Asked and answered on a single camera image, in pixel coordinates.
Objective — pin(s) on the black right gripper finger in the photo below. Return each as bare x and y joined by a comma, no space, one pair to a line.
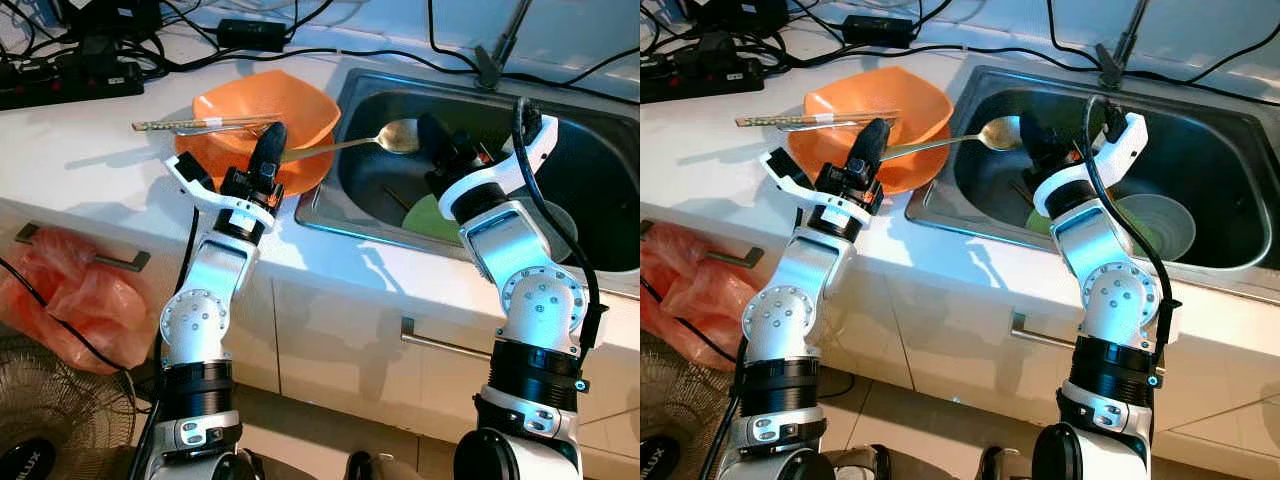
1035,136
434,138

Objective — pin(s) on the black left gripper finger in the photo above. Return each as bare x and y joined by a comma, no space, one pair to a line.
872,148
270,150

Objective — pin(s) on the metal spoon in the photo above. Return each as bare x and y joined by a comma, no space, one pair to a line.
1000,132
400,135

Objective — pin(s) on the orange square bowl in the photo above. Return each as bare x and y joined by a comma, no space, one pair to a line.
905,95
295,100

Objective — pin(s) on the grey bowl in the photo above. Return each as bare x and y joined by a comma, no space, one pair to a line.
563,235
1176,225

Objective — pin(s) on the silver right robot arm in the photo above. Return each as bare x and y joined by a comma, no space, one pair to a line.
1120,300
540,300

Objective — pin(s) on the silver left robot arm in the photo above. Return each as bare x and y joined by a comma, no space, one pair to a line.
790,320
200,320

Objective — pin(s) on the white kitchen cabinet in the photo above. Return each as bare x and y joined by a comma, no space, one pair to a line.
330,340
950,330

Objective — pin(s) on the green plate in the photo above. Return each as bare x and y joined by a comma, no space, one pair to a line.
1038,222
425,220

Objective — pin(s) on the grey faucet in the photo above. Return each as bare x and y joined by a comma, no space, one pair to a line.
490,66
1110,65

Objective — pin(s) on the black power adapter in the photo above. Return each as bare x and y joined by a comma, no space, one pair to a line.
880,30
250,35

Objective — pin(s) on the stainless steel sink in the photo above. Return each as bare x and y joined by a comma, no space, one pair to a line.
1210,150
590,150

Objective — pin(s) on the black plug block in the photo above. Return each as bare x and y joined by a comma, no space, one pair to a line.
720,48
98,52

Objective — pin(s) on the black power strip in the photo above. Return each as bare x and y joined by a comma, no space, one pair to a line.
700,82
70,90

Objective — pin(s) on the black floor fan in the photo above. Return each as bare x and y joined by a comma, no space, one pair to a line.
668,432
60,425

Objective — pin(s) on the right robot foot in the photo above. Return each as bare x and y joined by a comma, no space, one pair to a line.
372,468
1002,467

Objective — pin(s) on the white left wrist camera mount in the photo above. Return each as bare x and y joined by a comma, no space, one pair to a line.
205,196
815,206

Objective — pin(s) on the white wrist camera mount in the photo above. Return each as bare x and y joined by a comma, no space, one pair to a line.
505,176
1100,170
205,196
815,206

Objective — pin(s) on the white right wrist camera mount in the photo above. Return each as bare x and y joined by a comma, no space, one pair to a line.
505,176
1100,170

